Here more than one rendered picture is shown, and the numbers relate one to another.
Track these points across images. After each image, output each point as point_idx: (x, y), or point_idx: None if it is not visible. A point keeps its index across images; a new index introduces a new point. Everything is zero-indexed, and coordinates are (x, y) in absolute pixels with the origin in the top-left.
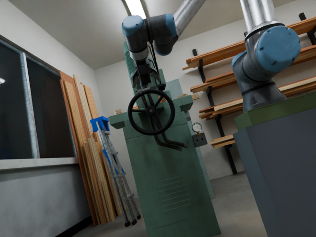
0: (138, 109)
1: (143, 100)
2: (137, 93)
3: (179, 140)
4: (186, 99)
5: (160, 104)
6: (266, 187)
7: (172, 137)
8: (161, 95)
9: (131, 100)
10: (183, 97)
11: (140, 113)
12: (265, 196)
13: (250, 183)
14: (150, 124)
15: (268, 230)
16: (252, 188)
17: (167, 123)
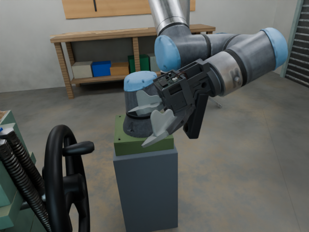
0: (11, 208)
1: (20, 170)
2: (55, 154)
3: (30, 217)
4: (10, 123)
5: (31, 159)
6: (175, 189)
7: (22, 223)
8: (66, 138)
9: (61, 190)
10: (5, 120)
11: (16, 217)
12: (164, 197)
13: (127, 199)
14: (49, 225)
15: (135, 225)
16: (128, 203)
17: (86, 193)
